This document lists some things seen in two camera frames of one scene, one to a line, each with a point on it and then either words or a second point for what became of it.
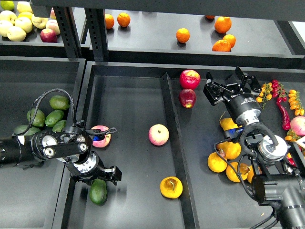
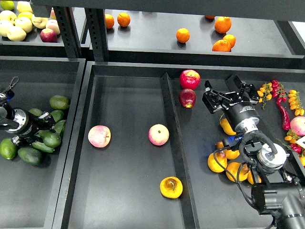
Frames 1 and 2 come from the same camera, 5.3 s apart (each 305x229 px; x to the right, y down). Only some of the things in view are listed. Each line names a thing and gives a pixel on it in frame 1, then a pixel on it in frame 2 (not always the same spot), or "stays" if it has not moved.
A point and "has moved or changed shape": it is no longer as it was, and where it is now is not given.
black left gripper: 88,169 -> 29,125
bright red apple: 189,79 stays
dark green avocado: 98,191 has moved or changed shape
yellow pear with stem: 171,187 stays
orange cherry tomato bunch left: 265,94 stays
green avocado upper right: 53,117 stays
